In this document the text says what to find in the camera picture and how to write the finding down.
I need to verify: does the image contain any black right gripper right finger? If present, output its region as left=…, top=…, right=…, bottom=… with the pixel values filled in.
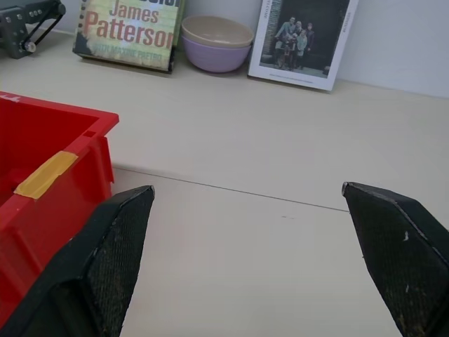
left=342, top=181, right=449, bottom=337

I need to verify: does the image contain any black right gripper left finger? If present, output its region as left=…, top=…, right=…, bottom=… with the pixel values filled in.
left=1, top=185, right=156, bottom=337

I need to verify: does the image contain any yellow tape strip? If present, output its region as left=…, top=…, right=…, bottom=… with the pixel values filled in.
left=13, top=150, right=79, bottom=201

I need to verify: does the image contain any red plastic bin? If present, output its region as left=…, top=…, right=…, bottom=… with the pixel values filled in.
left=0, top=91, right=120, bottom=327

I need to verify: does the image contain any white book with family photo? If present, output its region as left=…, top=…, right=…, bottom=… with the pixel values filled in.
left=247, top=0, right=359, bottom=92

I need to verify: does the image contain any James Patterson book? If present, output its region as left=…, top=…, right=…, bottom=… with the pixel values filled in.
left=72, top=0, right=186, bottom=75

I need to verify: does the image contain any purple bowl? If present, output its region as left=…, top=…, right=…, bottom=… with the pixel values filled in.
left=180, top=34, right=253, bottom=74

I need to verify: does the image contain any beige bowl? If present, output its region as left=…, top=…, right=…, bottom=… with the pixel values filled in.
left=180, top=14, right=255, bottom=49

